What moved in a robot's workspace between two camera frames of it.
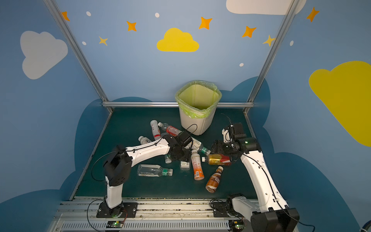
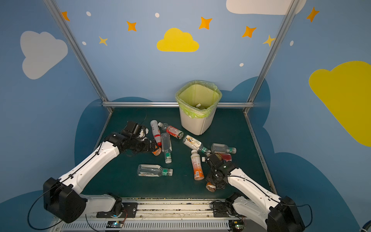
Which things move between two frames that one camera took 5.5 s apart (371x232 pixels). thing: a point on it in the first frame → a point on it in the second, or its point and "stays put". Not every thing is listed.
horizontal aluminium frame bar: (170, 104) stays put
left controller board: (114, 224) stays put
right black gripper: (221, 146) → (214, 176)
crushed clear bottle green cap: (153, 170) stays put
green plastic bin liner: (198, 99) stays put
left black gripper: (185, 150) → (147, 145)
